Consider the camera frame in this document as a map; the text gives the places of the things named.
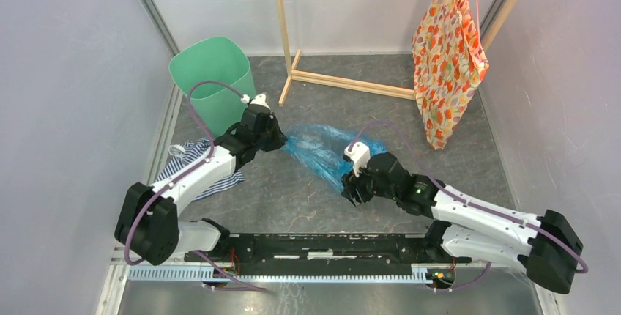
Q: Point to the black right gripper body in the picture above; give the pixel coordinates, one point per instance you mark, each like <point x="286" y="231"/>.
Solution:
<point x="373" y="187"/>

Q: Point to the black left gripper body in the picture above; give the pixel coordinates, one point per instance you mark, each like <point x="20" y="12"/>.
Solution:
<point x="271" y="139"/>

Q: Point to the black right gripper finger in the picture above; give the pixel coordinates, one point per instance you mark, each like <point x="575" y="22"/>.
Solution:
<point x="361" y="182"/>
<point x="351" y="191"/>

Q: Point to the blue plastic trash bag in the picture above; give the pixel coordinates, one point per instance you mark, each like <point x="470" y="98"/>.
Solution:
<point x="320" y="149"/>

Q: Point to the green plastic trash bin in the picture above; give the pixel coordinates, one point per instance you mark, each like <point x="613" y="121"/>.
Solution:
<point x="202" y="71"/>

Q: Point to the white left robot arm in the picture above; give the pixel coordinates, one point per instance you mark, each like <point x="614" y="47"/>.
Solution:
<point x="148" y="223"/>

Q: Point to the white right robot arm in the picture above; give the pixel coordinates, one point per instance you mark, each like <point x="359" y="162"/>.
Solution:
<point x="543" y="247"/>

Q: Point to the blue striped cloth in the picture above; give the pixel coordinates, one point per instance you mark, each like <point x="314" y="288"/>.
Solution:
<point x="192" y="175"/>

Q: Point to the floral orange cloth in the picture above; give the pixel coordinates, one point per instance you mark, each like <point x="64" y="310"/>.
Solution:
<point x="449" y="65"/>

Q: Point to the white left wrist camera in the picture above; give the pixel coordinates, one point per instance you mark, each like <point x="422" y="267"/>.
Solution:
<point x="260" y="99"/>

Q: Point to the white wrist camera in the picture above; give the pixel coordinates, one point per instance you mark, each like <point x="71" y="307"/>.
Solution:
<point x="359" y="154"/>
<point x="260" y="99"/>

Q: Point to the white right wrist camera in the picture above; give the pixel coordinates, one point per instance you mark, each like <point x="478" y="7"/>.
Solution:
<point x="359" y="154"/>

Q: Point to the wooden clothes rack frame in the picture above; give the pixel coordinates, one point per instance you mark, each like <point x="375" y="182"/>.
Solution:
<point x="293" y="74"/>

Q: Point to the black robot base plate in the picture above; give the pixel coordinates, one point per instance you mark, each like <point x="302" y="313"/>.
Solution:
<point x="332" y="254"/>

